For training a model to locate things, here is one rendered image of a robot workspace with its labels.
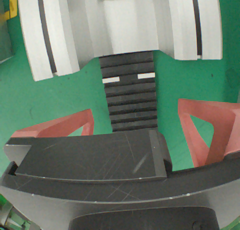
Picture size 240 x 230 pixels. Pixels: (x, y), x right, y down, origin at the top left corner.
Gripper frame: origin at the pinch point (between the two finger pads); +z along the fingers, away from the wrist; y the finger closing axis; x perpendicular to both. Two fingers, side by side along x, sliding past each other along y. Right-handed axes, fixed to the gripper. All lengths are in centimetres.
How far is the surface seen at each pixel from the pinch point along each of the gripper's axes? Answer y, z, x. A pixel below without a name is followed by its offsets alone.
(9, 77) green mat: 15.0, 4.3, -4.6
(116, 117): 2.0, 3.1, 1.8
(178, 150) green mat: -5.5, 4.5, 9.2
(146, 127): -1.0, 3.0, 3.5
